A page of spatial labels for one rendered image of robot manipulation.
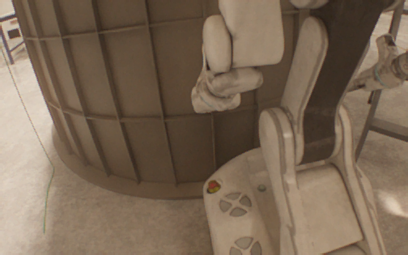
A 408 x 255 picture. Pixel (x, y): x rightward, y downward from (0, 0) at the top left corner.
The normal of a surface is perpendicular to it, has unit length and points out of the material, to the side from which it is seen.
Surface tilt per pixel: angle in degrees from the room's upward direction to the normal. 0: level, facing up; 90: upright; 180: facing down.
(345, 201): 23
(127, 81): 90
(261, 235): 38
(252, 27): 110
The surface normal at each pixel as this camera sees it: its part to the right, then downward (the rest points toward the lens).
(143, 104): -0.09, 0.58
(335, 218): 0.00, -0.54
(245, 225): 0.04, -0.29
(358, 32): 0.17, 0.80
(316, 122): 0.14, 0.32
